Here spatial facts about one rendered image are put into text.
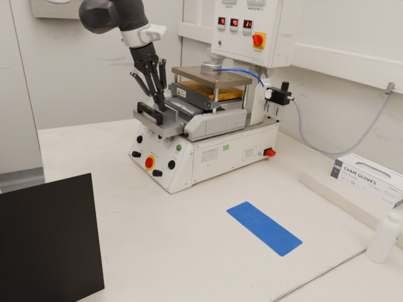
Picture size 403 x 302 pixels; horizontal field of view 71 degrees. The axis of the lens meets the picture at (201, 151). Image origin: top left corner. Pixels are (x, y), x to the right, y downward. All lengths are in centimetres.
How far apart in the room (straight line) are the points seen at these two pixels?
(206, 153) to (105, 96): 159
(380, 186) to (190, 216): 63
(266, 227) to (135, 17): 72
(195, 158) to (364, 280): 58
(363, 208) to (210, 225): 50
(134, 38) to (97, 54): 150
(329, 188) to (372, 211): 15
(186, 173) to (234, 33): 58
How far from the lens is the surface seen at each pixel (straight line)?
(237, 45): 119
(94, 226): 61
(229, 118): 102
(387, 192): 111
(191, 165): 97
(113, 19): 88
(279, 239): 88
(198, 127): 93
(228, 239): 84
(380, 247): 91
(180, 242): 82
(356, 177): 113
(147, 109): 99
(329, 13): 147
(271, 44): 108
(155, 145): 108
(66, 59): 236
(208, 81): 99
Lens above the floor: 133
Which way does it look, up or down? 27 degrees down
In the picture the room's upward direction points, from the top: 5 degrees clockwise
